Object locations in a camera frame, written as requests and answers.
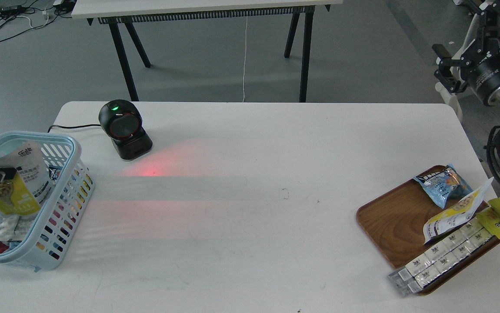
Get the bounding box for white snack packet in basket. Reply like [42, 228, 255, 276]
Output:
[0, 214, 37, 242]

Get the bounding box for clear boxed white snacks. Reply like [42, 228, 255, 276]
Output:
[388, 218, 495, 296]

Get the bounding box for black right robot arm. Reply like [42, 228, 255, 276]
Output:
[432, 0, 500, 184]

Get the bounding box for brown wooden tray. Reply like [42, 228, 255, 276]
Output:
[356, 180, 500, 295]

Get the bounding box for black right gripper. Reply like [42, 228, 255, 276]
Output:
[432, 0, 500, 106]

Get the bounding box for black barcode scanner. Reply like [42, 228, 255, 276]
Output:
[98, 100, 153, 160]

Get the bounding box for black scanner cable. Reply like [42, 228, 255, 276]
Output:
[48, 124, 101, 133]

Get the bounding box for yellow white snack pouch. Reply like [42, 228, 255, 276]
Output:
[423, 177, 494, 244]

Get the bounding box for floor cables bundle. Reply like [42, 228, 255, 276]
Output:
[0, 0, 74, 47]

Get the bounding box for yellow nut snack pouch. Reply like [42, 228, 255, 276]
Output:
[0, 140, 53, 216]

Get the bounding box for light blue plastic basket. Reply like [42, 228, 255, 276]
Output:
[0, 131, 95, 271]

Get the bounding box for blue snack bag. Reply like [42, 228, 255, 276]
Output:
[413, 164, 473, 209]

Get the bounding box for white background table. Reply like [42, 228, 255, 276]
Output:
[71, 0, 342, 103]

